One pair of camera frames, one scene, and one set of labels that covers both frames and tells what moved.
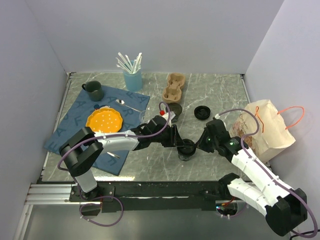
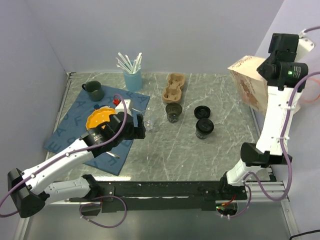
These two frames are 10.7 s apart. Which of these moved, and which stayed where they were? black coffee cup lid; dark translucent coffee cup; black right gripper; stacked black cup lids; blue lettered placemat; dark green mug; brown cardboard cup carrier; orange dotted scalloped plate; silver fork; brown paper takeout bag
Moved: black right gripper; brown paper takeout bag; black coffee cup lid
Stayed: blue lettered placemat; stacked black cup lids; brown cardboard cup carrier; orange dotted scalloped plate; dark translucent coffee cup; dark green mug; silver fork
